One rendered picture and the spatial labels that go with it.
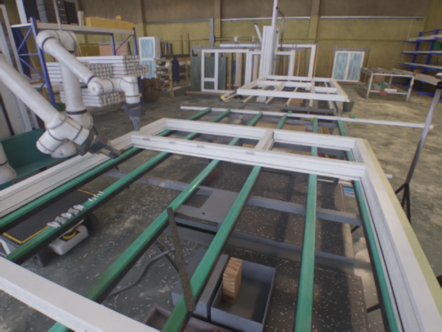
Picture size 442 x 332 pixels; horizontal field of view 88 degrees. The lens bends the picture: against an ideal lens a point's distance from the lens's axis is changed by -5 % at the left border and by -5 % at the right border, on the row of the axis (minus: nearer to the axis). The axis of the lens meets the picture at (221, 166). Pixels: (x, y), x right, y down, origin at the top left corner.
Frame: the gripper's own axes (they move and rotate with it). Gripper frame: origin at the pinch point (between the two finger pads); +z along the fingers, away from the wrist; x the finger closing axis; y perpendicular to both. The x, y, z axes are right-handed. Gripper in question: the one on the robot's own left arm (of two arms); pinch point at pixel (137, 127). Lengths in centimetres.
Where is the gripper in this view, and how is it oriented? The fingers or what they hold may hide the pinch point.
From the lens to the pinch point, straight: 176.5
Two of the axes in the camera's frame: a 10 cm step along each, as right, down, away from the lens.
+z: 0.0, 9.0, 4.3
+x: -9.4, -1.5, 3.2
